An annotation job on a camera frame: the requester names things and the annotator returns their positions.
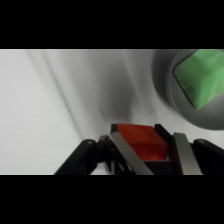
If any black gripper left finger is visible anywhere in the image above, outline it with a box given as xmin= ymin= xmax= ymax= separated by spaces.
xmin=54 ymin=123 xmax=155 ymax=176

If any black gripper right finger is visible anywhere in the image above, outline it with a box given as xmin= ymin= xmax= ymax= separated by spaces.
xmin=153 ymin=123 xmax=224 ymax=176

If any red cube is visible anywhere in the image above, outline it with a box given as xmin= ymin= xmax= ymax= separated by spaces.
xmin=115 ymin=123 xmax=170 ymax=162

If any gray metal bowl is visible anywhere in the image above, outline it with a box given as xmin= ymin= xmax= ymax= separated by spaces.
xmin=151 ymin=49 xmax=224 ymax=131

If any green sponge block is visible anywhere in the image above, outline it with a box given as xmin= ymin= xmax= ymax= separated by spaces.
xmin=172 ymin=49 xmax=224 ymax=111

